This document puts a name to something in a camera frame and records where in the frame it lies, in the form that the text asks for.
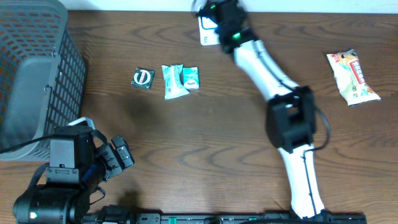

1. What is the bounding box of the green tissue pack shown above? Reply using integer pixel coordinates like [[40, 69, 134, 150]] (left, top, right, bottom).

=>
[[183, 67, 200, 90]]

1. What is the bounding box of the light green wipes pack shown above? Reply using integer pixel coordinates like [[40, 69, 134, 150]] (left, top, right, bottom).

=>
[[162, 64, 189, 100]]

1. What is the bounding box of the white blue snack bag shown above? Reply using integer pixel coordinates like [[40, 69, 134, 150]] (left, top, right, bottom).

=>
[[326, 49, 381, 106]]

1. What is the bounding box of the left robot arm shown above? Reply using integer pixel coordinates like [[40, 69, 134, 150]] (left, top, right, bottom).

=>
[[13, 117, 135, 223]]

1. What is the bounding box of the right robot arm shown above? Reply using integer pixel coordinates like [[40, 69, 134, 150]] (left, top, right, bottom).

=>
[[195, 1, 325, 221]]

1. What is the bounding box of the white barcode scanner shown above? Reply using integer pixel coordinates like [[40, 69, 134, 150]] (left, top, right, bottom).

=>
[[198, 17, 220, 46]]

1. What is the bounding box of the grey plastic shopping basket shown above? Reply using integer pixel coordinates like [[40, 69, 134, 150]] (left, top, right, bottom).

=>
[[1, 1, 87, 161]]

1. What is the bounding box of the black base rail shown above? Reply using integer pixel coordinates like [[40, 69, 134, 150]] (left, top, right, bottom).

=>
[[83, 212, 368, 224]]

